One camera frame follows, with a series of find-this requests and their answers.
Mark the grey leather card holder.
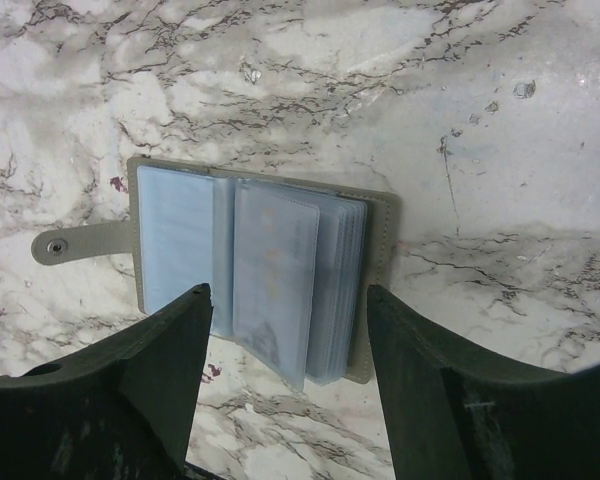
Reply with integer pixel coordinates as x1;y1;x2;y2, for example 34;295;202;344
31;157;401;389

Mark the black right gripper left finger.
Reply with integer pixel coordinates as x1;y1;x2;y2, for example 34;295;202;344
0;284;214;479

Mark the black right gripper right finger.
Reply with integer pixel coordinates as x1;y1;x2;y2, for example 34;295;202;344
367;285;600;479

